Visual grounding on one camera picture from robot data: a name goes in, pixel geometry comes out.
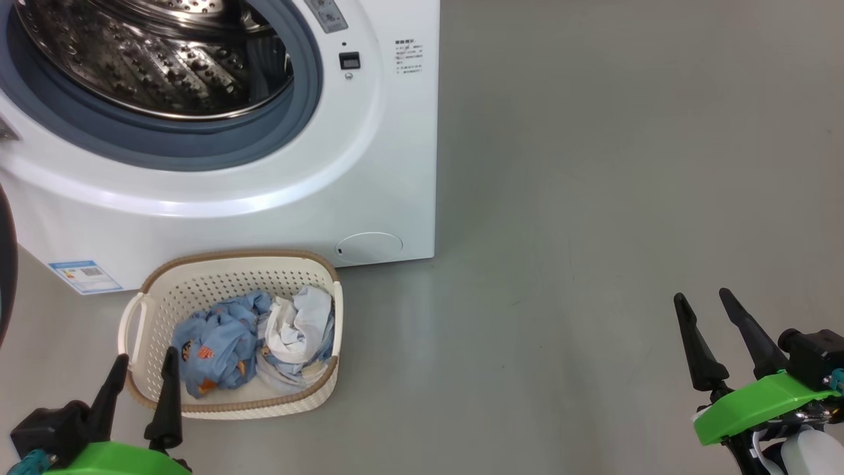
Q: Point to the blue cartoon print garment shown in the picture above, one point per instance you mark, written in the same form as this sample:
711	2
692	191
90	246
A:
221	343

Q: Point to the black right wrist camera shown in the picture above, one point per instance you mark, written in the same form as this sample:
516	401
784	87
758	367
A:
814	356

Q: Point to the round white filter cover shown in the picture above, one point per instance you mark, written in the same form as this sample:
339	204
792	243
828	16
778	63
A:
369	248

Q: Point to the grey plate beside opening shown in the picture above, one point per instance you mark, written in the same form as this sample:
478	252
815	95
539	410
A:
326	14

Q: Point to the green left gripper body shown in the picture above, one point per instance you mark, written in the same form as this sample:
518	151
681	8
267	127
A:
119	460

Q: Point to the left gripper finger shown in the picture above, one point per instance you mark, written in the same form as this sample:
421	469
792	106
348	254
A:
166	409
109	399

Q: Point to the grey washing machine door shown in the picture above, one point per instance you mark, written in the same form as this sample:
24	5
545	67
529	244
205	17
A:
5	264

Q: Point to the cream perforated laundry basket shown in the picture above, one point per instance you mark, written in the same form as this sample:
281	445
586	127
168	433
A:
191	280

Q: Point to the black door latch socket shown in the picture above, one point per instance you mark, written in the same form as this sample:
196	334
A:
349	61

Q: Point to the printed text warning label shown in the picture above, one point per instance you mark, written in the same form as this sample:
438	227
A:
409	56

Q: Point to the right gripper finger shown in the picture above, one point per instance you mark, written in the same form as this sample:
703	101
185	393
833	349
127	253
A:
699	356
752	336

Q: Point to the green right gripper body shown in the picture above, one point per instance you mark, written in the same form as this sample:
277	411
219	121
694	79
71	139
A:
752	406

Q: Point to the white pale blue garment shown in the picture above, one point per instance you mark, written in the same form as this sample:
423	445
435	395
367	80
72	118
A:
297	330

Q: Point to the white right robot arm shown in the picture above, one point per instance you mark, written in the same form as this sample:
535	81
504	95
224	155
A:
811	455

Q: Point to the grey rubber door gasket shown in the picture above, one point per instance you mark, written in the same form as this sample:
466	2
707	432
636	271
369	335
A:
198	142

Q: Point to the white front-load washing machine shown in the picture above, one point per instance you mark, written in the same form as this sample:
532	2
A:
369	165

